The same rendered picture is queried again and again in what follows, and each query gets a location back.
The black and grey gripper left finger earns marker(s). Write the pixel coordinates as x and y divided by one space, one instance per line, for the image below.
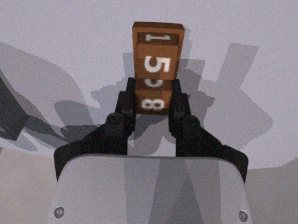
113 134

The brown shallow tray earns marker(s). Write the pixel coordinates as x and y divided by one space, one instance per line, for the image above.
157 27

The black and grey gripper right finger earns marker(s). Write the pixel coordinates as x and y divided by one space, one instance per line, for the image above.
194 141

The brown calendar cube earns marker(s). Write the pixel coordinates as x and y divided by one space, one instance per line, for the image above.
157 56
153 97

